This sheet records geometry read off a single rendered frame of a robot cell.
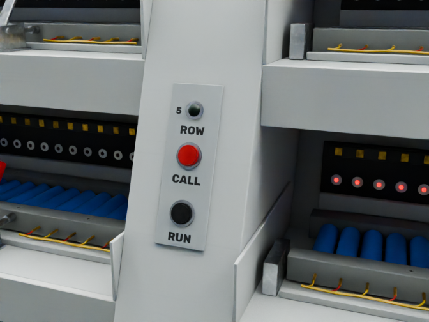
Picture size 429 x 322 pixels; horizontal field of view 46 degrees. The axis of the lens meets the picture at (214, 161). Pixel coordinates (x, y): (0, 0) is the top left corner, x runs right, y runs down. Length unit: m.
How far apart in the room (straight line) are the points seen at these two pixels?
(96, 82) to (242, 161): 0.14
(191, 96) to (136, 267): 0.14
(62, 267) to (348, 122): 0.27
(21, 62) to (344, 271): 0.32
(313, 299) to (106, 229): 0.20
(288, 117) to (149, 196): 0.12
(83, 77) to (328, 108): 0.20
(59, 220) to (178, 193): 0.17
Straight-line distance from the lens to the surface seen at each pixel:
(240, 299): 0.38
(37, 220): 0.52
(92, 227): 0.49
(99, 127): 0.60
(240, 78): 0.37
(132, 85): 0.41
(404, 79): 0.36
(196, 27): 0.39
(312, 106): 0.37
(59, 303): 0.44
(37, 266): 0.47
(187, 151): 0.37
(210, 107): 0.37
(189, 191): 0.37
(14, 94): 0.48
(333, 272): 0.42
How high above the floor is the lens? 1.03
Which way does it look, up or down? 1 degrees up
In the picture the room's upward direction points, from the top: 7 degrees clockwise
